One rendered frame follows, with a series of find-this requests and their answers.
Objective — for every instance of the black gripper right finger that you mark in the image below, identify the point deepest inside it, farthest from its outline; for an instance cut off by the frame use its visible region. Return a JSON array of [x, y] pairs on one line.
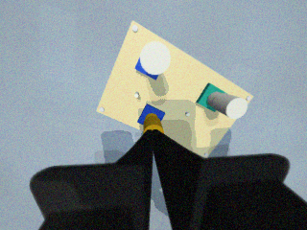
[[185, 176]]

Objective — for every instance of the cream rectangular circuit board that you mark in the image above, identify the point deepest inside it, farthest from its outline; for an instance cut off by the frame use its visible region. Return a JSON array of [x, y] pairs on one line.
[[155, 85]]

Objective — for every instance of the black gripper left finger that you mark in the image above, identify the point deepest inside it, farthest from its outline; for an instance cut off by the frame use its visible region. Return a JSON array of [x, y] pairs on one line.
[[125, 183]]

